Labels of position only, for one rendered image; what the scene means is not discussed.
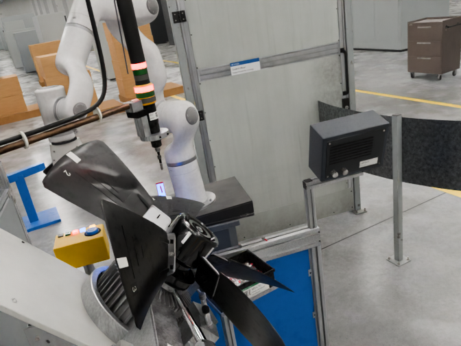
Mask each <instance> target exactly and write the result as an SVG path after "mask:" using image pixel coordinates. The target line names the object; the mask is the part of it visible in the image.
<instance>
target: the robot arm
mask: <svg viewBox="0 0 461 346"><path fill-rule="evenodd" d="M132 3H133V6H134V13H135V16H136V20H137V25H138V26H142V25H146V24H148V23H151V22H152V21H153V20H154V19H155V18H156V17H157V16H158V11H159V7H158V3H157V0H132ZM91 5H92V9H93V14H94V17H95V22H96V26H97V27H98V25H99V22H100V21H105V22H106V26H107V28H108V30H109V31H110V33H111V34H112V35H113V36H114V37H115V38H116V39H117V40H118V41H119V42H120V43H121V37H120V33H119V26H118V22H117V15H116V12H115V5H114V1H113V0H91ZM139 34H140V38H141V44H142V48H143V53H144V56H145V62H146V65H147V71H148V75H149V78H150V82H151V83H152V84H153V87H154V92H155V96H156V102H155V105H156V110H157V113H158V120H159V121H158V123H159V126H160V128H167V129H168V130H169V133H172V135H173V141H172V142H171V143H170V144H169V145H168V146H167V147H166V148H165V150H164V157H165V162H166V164H167V169H168V172H169V175H170V179H171V181H172V185H173V188H174V193H175V195H176V197H180V198H187V199H191V200H196V201H199V202H201V203H204V204H205V206H203V208H201V210H203V209H206V208H207V207H209V206H211V205H212V204H213V203H214V202H215V199H216V197H215V194H214V193H213V192H206V191H205V189H204V184H203V181H202V177H201V173H200V168H199V165H198V161H197V158H196V153H195V150H194V147H193V140H194V137H195V135H196V131H197V129H198V126H199V122H200V117H199V114H198V111H197V109H196V107H195V106H194V105H193V104H192V103H191V102H188V101H185V100H174V101H165V98H164V94H163V90H164V87H165V84H166V81H167V73H166V69H165V65H164V62H163V59H162V56H161V53H160V51H159V49H158V47H157V46H156V45H155V44H154V43H153V42H152V41H151V40H150V39H148V38H147V37H146V36H144V35H143V33H142V32H141V31H140V30H139ZM93 41H94V35H93V30H92V26H91V21H90V18H89V15H88V10H87V6H86V2H85V0H73V3H72V6H71V9H70V12H69V16H68V19H67V22H66V25H65V27H64V32H63V34H62V38H61V41H60V45H59V48H58V52H57V54H56V61H55V64H56V69H57V70H58V71H59V72H60V73H62V74H64V75H66V76H69V90H68V93H67V95H66V92H65V89H64V86H62V85H52V86H46V87H43V88H40V89H37V90H35V92H34V94H35V96H36V101H37V103H38V107H39V110H40V114H41V117H42V119H43V123H44V126H46V125H48V124H51V123H54V122H57V121H60V120H61V119H65V118H68V117H70V116H72V115H76V114H78V113H80V112H82V111H85V110H86V109H88V108H90V106H91V102H92V99H93V90H94V88H93V81H92V79H91V77H90V75H89V73H88V71H87V70H86V62H87V60H88V56H89V54H90V51H91V47H92V44H93ZM77 132H78V129H77V128H74V129H72V130H69V131H66V132H63V133H61V134H59V135H55V136H53V137H50V138H48V139H49V141H50V142H51V143H50V144H49V147H50V153H51V160H52V163H50V164H49V165H48V166H47V167H46V168H45V169H44V170H43V173H44V174H47V173H48V171H49V170H50V169H51V168H52V166H53V165H54V164H55V163H56V162H57V161H58V160H59V159H60V158H61V157H63V156H64V155H65V154H66V153H68V152H69V151H70V150H72V149H74V148H76V147H78V146H80V145H82V142H81V139H80V138H79V137H76V136H75V134H76V133H77Z"/></svg>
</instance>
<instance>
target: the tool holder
mask: <svg viewBox="0 0 461 346"><path fill-rule="evenodd" d="M126 103H129V105H130V109H128V110H126V114H127V117H128V118H134V124H135V127H136V130H137V135H138V137H140V140H141V141H157V140H160V139H163V138H166V137H167V136H168V135H169V130H168V129H167V128H160V130H161V131H160V132H158V133H155V134H151V132H150V126H149V123H148V119H147V115H148V113H147V109H146V108H143V104H142V101H141V100H137V101H134V102H130V101H128V102H124V103H123V104H126Z"/></svg>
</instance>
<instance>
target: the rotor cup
mask: <svg viewBox="0 0 461 346"><path fill-rule="evenodd" d="M196 227H200V228H201V229H202V231H203V232H200V231H199V230H197V229H196ZM166 232H167V234H168V233H175V236H176V268H175V271H174V273H173V274H171V275H168V276H167V279H166V281H167V282H169V283H170V284H172V285H173V286H175V287H178V288H182V289H189V288H190V287H191V286H192V285H193V284H194V282H195V280H194V278H195V277H194V274H193V272H192V270H191V268H192V269H197V267H198V262H199V259H200V256H203V257H205V256H206V255H207V254H208V253H209V251H210V250H211V249H212V248H214V249H213V250H212V251H211V253H210V254H209V255H208V257H207V258H206V259H208V258H209V256H210V255H211V254H212V252H214V250H215V249H216V248H217V246H218V244H219V242H218V239H217V238H216V236H215V234H214V233H213V232H212V231H211V230H210V229H209V228H208V227H207V226H206V225H205V224H203V223H202V222H200V221H199V220H198V219H197V218H195V217H193V216H192V215H190V214H186V213H181V214H179V215H178V217H177V219H175V221H174V222H173V223H172V225H171V226H169V228H168V229H167V230H166ZM188 232H190V233H191V235H190V236H189V237H188V239H187V240H186V241H185V243H184V244H183V243H182V240H183V239H184V238H185V236H186V235H187V234H188Z"/></svg>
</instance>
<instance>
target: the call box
mask: <svg viewBox="0 0 461 346"><path fill-rule="evenodd" d="M95 226H96V227H97V228H98V229H99V231H98V232H97V233H95V234H93V235H87V234H86V231H83V232H80V230H78V233H75V234H73V232H71V235H68V236H65V233H64V236H63V237H61V238H58V236H56V239H55V242H54V254H55V256H56V258H57V259H59V260H61V261H63V262H65V263H67V264H68V265H70V266H72V267H74V268H79V267H82V266H87V265H89V264H94V263H97V262H102V261H104V260H109V259H110V245H109V242H108V238H107V235H106V231H105V228H104V225H103V224H99V225H95ZM88 228H90V227H88ZM88 228H86V230H87V229H88Z"/></svg>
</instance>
